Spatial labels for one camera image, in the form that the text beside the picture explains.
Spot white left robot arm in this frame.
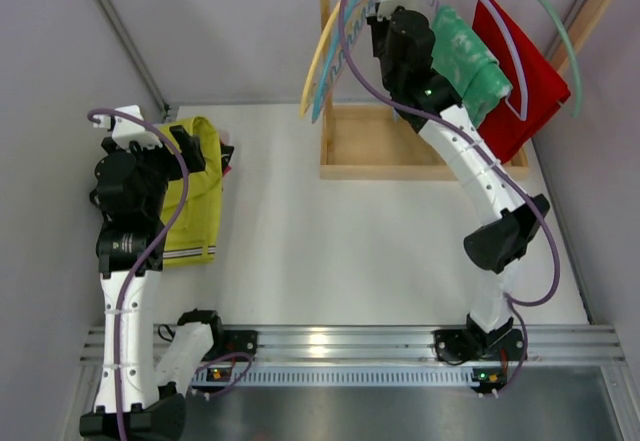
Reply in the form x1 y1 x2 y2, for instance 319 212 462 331
79 118 224 440

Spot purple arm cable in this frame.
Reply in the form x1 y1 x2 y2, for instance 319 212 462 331
87 107 255 441
337 0 561 396

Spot pink garment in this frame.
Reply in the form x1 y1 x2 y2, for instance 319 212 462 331
219 131 235 177

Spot wooden clothes rack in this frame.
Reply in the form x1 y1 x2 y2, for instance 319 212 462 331
300 0 613 181

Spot yellow-green trousers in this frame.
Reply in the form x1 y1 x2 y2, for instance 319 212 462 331
160 117 223 267

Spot teal hanger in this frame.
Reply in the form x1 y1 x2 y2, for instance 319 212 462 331
309 0 377 125

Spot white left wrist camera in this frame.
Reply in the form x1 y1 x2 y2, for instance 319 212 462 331
94 114 163 151

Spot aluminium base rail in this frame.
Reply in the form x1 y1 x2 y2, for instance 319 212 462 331
79 324 626 363

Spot green white tie-dye trousers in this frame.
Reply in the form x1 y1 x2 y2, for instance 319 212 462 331
432 6 513 128

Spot yellow hanger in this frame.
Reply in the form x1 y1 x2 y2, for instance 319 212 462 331
298 0 377 120

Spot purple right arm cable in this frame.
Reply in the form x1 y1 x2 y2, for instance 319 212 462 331
337 0 561 396

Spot lilac hanger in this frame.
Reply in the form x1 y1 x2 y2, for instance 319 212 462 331
420 0 532 123

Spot mint green hanger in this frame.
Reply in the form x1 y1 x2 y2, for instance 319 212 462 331
536 0 583 119

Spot red trousers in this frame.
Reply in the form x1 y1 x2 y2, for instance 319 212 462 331
472 0 572 165

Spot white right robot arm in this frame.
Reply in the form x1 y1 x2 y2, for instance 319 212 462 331
367 7 550 365

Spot grey slotted cable duct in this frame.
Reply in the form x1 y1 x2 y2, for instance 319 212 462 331
192 366 504 389

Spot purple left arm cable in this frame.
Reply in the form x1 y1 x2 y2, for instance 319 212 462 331
87 107 255 441

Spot aluminium corner frame post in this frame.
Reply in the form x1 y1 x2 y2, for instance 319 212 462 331
94 0 170 121

